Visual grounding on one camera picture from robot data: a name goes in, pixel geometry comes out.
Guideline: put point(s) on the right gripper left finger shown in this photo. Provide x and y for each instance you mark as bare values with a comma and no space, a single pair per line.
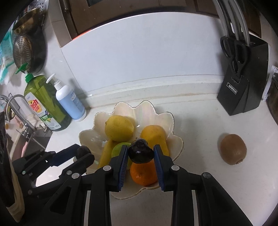
88,195

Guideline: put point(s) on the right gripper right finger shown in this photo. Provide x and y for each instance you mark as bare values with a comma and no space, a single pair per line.
214,205

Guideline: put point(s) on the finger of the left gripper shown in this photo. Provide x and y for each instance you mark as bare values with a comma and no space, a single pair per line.
35,197
64,155

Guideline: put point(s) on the dark plum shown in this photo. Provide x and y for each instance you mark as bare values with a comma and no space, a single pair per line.
139,152
82,151

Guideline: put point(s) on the yellow banana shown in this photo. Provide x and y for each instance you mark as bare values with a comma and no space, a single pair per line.
106,153

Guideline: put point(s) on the green apple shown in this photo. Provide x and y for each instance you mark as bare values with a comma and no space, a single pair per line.
117,149

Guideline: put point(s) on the brown kiwi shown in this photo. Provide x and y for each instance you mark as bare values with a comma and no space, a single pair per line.
233,149

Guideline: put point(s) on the yellow lemon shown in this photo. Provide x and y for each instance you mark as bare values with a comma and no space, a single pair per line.
119,128

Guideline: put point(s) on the orange tangerine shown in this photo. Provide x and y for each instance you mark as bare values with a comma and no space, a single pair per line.
143,174

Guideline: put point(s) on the yellow mango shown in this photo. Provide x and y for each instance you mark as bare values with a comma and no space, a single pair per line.
155,134

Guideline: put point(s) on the steel kitchen faucet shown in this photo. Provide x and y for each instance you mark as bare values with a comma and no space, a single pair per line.
29,128

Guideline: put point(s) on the black kitchen scissors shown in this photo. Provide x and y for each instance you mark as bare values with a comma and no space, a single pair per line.
238,55

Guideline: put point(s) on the steel sink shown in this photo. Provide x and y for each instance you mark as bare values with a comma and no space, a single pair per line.
21,141

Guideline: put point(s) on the blue pump lotion bottle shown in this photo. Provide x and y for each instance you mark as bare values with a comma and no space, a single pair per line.
68,99

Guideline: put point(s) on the green dish soap bottle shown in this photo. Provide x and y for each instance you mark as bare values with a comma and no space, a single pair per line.
41,97

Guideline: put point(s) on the white shell-shaped bowl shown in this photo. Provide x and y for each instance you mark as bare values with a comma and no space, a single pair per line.
141,116

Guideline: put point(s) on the teal wipes package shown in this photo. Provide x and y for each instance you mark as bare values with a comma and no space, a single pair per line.
7,60

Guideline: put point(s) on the black round strainer pan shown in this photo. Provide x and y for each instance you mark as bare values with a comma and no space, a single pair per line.
29,51

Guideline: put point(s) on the black knife block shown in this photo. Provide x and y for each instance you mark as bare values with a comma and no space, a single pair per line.
246,95

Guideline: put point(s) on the brass small saucepan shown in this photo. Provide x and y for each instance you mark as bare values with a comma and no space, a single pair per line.
28,22

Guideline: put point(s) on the perforated steel steamer tray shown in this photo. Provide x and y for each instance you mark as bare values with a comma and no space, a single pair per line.
41,5

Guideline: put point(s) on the dark brown window frame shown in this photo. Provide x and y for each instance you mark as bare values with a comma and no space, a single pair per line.
81,16

